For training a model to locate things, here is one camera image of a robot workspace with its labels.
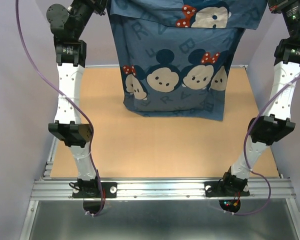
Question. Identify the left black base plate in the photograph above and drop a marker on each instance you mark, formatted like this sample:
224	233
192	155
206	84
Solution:
91	191

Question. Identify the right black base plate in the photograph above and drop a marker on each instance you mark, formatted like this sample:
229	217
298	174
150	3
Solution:
217	188

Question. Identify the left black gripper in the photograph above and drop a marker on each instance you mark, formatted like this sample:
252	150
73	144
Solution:
96	5

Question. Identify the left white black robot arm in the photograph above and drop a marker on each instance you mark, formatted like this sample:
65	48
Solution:
67	25

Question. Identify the blue lettered pillowcase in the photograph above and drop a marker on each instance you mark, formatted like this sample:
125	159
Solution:
175	55

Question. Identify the aluminium mounting rail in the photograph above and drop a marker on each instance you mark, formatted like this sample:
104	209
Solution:
164	189

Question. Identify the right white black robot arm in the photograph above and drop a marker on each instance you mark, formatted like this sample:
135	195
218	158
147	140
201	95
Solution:
274	121

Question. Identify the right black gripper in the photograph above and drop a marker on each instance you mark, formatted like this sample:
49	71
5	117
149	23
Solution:
280	5

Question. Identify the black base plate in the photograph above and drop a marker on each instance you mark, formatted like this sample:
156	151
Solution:
217	188
91	191

